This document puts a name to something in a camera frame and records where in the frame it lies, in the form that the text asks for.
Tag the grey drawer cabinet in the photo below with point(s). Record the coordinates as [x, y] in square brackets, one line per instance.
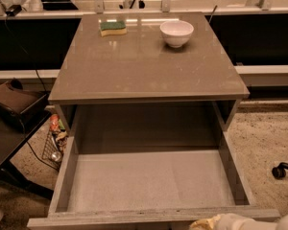
[135, 93]

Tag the green yellow sponge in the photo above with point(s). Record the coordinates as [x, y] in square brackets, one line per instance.
[113, 28]

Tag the grey top drawer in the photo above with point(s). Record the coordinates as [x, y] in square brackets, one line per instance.
[151, 166]

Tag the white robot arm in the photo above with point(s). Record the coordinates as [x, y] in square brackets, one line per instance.
[237, 222]

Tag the black chair caster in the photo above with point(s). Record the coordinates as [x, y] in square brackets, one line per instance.
[280, 170]

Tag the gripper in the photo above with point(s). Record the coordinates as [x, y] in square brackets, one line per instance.
[236, 222]

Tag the black power adapter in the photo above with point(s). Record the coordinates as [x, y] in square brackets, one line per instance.
[13, 10]

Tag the dark brown box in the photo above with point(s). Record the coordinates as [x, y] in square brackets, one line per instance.
[18, 107]

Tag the wire basket with snacks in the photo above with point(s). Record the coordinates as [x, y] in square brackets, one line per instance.
[56, 142]

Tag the black side table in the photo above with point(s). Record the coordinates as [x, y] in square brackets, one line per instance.
[11, 141]

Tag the white bowl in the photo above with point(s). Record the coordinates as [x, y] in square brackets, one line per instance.
[176, 32]

